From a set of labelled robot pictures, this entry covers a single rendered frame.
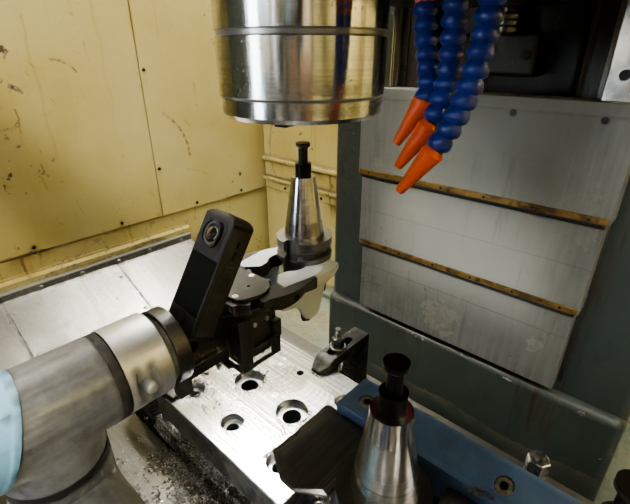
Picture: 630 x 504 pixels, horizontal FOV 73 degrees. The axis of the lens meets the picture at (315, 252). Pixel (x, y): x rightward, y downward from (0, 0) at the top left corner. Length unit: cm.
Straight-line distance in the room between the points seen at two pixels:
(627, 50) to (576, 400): 61
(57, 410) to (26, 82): 110
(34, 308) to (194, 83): 84
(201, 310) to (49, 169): 105
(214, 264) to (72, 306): 106
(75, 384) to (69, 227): 111
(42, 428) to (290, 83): 31
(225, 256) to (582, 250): 60
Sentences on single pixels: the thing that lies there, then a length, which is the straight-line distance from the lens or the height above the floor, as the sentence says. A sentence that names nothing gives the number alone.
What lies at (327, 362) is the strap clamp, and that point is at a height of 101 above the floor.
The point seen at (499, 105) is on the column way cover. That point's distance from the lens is 80.
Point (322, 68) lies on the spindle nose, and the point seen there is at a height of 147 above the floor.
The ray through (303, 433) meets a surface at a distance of 35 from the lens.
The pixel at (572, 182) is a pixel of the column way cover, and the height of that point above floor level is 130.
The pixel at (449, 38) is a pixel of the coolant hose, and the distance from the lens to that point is 32.
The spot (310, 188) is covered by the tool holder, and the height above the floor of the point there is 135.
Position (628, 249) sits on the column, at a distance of 84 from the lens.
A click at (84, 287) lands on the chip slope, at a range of 147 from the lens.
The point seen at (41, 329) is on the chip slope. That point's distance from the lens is 138.
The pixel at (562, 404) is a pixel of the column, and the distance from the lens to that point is 99.
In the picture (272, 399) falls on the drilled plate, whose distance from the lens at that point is 70.
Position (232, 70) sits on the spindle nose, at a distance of 40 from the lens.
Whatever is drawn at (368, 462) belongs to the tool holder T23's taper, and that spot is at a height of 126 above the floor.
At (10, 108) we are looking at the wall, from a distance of 136.
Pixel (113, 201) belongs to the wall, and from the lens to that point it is 148.
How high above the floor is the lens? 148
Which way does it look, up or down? 25 degrees down
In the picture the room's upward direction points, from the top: straight up
